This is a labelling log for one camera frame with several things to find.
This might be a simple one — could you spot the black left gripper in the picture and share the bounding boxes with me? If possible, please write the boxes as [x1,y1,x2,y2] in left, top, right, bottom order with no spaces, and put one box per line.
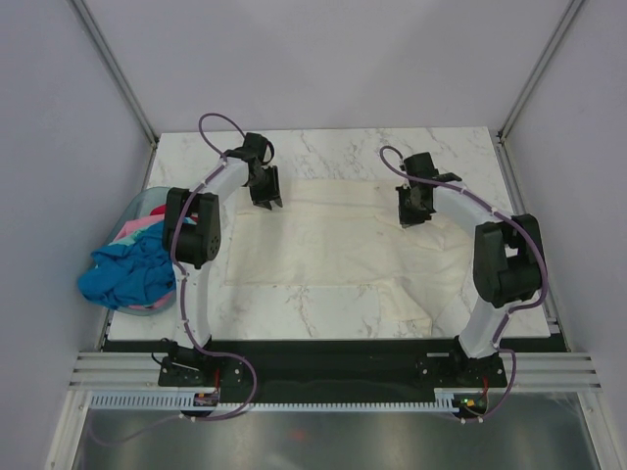
[247,165,282,212]

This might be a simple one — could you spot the cream white t-shirt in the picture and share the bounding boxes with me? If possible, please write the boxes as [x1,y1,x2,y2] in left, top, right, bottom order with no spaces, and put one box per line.
[225,179,477,337]

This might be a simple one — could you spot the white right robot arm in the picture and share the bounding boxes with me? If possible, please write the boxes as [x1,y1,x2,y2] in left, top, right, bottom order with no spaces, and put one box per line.
[396,153,547,386]

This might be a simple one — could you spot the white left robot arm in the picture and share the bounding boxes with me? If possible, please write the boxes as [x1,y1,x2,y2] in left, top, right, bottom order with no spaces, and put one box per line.
[163,132,283,349]

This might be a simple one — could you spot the red t-shirt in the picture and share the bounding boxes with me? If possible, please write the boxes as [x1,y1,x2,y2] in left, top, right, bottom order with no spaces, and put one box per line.
[150,205,166,216]

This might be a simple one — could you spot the clear teal-rimmed plastic basket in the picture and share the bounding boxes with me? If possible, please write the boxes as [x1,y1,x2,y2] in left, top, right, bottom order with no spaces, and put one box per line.
[105,186,176,316]

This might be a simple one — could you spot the pink t-shirt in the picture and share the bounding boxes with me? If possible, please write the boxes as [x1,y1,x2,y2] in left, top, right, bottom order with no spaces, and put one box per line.
[110,214,164,246]

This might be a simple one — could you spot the blue t-shirt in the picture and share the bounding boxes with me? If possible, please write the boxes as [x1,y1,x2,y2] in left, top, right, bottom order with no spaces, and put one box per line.
[77,239,176,309]

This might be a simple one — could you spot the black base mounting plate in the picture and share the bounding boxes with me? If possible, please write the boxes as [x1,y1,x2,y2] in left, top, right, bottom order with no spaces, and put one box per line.
[158,339,507,401]

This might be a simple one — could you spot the right aluminium corner post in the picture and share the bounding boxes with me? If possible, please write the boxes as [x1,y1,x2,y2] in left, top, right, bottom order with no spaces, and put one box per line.
[497,0,587,141]

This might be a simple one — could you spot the aluminium corner post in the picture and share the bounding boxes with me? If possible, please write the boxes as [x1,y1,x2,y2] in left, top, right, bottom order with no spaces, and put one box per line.
[68,0,161,147]
[497,0,587,141]

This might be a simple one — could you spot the aluminium frame rail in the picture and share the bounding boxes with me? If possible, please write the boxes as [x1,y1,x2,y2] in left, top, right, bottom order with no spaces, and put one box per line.
[69,352,602,393]

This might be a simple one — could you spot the white slotted cable duct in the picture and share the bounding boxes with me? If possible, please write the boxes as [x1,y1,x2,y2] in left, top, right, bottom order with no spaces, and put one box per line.
[89,391,458,412]

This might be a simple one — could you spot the left aluminium corner post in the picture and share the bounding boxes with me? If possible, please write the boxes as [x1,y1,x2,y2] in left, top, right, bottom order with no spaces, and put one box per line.
[68,0,161,147]

